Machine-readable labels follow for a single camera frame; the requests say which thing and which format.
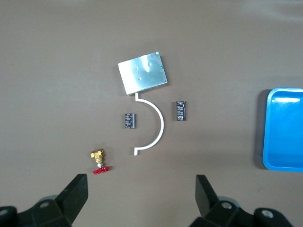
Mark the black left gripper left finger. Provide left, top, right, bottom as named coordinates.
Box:
left=0, top=174, right=89, bottom=227

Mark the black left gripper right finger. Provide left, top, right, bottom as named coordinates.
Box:
left=189, top=174, right=294, bottom=227

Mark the dark brown electrolytic capacitor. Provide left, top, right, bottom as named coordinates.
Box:
left=176, top=100, right=187, bottom=122

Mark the blue plastic tray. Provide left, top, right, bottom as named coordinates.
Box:
left=262, top=87, right=303, bottom=173

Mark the white curved plastic clamp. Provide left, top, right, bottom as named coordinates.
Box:
left=134, top=93, right=165, bottom=156

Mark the brown table cover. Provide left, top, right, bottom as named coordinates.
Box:
left=0, top=0, right=303, bottom=227

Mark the brass valve red handle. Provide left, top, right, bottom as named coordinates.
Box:
left=89, top=148, right=111, bottom=175

